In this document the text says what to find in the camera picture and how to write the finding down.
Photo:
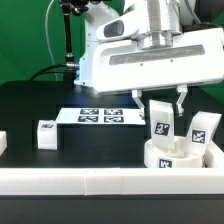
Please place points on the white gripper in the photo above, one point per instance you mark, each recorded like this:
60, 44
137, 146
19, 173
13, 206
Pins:
195, 58

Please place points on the white marker sheet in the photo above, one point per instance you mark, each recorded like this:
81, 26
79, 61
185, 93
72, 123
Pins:
100, 116

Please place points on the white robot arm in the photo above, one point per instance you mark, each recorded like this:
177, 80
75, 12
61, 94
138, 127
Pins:
152, 45

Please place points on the white U-shaped fence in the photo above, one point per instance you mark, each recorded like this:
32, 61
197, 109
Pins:
118, 181

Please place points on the white round stool seat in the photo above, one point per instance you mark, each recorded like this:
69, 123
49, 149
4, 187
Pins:
184, 155

